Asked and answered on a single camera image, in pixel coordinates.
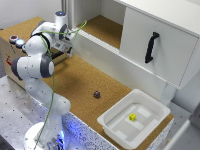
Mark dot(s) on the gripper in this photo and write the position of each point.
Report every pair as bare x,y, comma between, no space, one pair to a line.
62,44

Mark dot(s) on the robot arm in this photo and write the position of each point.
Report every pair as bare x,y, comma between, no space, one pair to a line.
33,66

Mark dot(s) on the wooden drawer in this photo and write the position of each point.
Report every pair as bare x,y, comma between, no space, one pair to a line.
60,57

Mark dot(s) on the wooden drawer box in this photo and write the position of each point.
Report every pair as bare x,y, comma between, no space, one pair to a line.
23,28

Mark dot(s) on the green button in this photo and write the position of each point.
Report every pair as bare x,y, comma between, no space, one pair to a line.
24,47

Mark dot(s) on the blue button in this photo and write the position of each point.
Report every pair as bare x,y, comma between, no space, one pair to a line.
20,42

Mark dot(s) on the red button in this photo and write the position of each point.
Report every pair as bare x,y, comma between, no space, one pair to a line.
13,38

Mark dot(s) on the white cabinet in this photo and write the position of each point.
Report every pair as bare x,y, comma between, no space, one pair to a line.
110,63

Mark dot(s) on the purple block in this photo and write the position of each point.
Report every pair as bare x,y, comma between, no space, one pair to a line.
96,94

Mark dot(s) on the white plastic box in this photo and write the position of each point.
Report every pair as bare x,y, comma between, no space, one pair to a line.
113,125

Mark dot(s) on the yellow block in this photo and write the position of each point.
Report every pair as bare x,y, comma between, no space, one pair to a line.
132,116

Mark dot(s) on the white sliding door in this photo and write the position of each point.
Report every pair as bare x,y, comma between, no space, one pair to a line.
173,56

